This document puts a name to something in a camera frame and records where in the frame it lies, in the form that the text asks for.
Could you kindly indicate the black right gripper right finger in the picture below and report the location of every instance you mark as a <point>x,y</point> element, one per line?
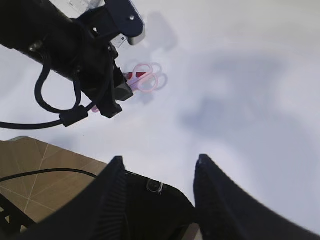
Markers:
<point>227,212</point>

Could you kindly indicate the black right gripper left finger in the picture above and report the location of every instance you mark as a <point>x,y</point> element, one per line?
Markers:
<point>97,213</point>

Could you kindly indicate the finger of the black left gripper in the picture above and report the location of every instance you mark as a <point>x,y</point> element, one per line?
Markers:
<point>122,90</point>
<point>108,107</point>

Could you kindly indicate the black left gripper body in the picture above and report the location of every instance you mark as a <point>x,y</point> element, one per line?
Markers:
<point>81,47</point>

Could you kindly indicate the pink purple safety scissors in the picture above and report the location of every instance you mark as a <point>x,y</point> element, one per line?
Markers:
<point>145,87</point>

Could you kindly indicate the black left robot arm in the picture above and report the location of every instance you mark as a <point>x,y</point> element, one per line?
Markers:
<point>26,25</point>

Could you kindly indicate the red glitter marker pen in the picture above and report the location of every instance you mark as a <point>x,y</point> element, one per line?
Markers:
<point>129,75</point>

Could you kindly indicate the clear plastic ruler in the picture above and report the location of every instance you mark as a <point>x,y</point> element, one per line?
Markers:
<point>82,6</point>

